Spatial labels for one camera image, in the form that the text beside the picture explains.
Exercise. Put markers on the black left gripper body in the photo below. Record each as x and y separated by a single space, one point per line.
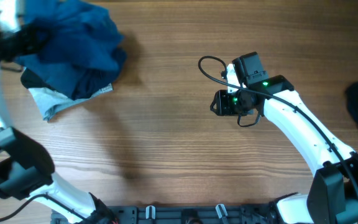
15 45

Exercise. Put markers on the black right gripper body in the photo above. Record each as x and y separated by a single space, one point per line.
232 103

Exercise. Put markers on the teal blue t-shirt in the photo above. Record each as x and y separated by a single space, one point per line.
77 37

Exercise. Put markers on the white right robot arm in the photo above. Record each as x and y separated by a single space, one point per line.
333 196

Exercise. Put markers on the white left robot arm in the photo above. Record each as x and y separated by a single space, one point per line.
27 171

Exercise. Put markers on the folded black garment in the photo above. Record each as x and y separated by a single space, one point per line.
31 80

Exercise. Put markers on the folded light grey garment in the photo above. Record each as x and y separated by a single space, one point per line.
50 102

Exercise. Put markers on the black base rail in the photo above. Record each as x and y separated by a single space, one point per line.
185 214

